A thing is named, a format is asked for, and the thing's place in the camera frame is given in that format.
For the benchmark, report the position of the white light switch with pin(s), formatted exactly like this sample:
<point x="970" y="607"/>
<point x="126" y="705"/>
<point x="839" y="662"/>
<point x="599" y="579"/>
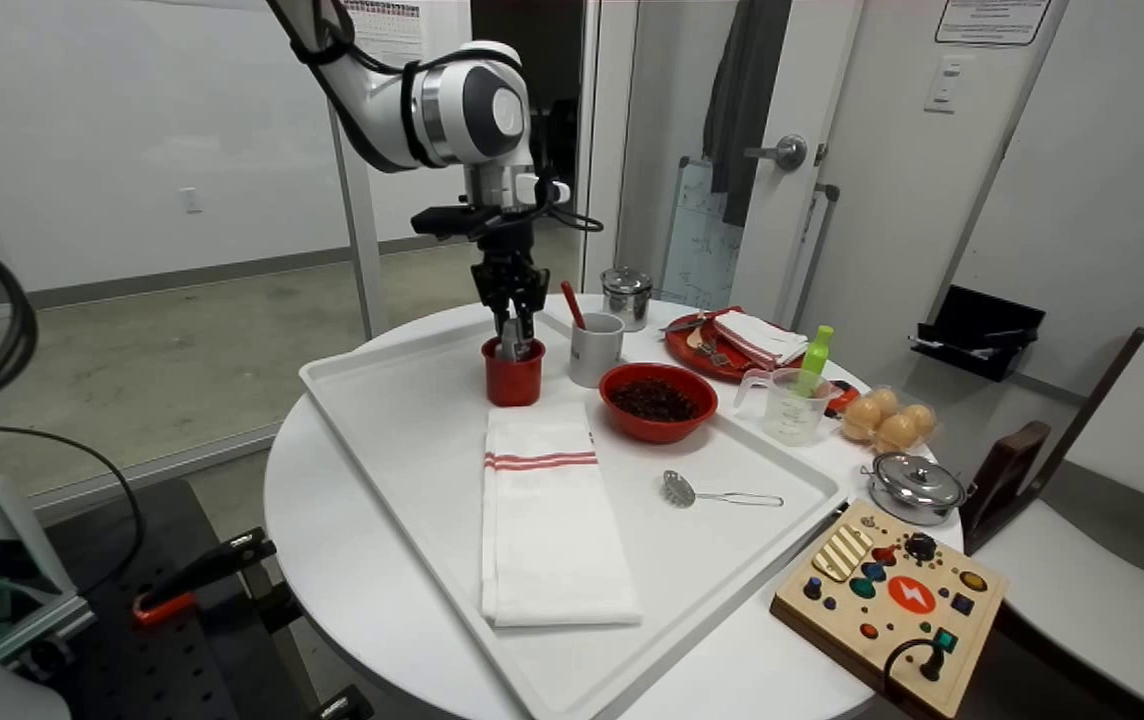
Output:
<point x="943" y="84"/>

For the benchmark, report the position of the clear measuring cup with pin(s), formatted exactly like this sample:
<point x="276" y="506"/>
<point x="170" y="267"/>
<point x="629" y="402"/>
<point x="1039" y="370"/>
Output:
<point x="784" y="414"/>

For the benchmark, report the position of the green plastic bottle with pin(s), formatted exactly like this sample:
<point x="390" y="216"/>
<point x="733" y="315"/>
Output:
<point x="812" y="358"/>

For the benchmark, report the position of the white mug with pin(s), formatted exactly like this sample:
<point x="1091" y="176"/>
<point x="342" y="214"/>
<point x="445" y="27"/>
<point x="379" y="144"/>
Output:
<point x="595" y="358"/>

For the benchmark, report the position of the red bowl of coffee beans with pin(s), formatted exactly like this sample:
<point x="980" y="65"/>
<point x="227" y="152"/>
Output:
<point x="657" y="405"/>

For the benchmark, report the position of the dark hanging jacket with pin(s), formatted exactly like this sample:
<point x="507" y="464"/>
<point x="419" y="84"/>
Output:
<point x="744" y="94"/>

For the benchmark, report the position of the small leaning whiteboard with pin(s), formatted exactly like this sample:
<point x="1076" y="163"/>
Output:
<point x="703" y="247"/>

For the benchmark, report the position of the metal spoon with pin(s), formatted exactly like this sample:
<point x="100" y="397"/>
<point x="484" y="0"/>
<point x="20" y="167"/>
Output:
<point x="677" y="488"/>

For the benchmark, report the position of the white napkin with red edge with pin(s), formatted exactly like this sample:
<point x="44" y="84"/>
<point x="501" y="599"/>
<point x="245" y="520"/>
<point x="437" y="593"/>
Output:
<point x="763" y="338"/>

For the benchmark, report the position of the black floor tray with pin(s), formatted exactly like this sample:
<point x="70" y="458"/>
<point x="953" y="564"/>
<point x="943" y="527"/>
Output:
<point x="976" y="325"/>

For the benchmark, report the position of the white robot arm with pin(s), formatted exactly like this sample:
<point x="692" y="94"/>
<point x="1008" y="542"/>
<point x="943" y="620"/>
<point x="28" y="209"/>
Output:
<point x="437" y="102"/>

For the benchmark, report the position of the white door with glass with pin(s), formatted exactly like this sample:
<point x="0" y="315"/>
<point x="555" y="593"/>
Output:
<point x="831" y="82"/>

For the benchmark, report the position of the white towel with red stripes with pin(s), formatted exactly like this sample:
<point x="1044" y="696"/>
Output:
<point x="555" y="534"/>

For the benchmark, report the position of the wooden busy board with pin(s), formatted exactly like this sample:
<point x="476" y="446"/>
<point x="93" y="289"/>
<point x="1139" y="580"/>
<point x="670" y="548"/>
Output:
<point x="894" y="602"/>

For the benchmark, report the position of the steel canister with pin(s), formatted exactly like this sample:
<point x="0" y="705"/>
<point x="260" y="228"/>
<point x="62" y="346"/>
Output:
<point x="624" y="299"/>

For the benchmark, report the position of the white chair with wooden frame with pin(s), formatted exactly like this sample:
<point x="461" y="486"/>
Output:
<point x="1118" y="534"/>

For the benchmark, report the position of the red mug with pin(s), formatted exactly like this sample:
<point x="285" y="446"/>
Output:
<point x="515" y="383"/>

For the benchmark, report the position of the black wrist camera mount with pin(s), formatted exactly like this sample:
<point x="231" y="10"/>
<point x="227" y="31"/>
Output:
<point x="465" y="216"/>

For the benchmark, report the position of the wall sign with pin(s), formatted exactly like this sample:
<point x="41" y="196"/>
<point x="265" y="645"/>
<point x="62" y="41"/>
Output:
<point x="992" y="23"/>

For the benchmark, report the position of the red plate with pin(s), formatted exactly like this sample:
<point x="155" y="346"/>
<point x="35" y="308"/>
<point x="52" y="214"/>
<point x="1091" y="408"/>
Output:
<point x="692" y="351"/>

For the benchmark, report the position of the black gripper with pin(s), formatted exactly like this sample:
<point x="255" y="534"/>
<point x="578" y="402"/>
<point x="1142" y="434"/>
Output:
<point x="509" y="262"/>

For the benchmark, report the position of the red spoon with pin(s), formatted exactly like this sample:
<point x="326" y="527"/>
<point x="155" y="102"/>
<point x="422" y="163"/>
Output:
<point x="572" y="304"/>

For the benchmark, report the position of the small red object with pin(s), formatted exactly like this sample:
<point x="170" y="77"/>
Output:
<point x="841" y="397"/>

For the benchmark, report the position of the large white tray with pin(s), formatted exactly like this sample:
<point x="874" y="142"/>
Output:
<point x="437" y="506"/>

